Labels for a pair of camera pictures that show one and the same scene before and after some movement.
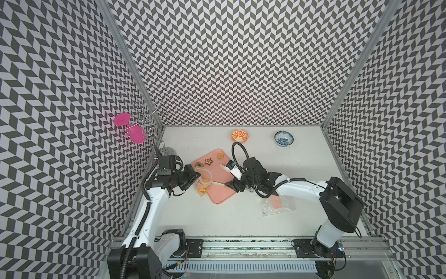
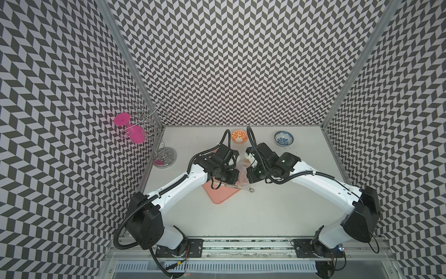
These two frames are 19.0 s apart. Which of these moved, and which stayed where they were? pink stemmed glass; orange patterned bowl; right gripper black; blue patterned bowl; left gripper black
Moved: right gripper black; left gripper black
Stayed: pink stemmed glass; blue patterned bowl; orange patterned bowl
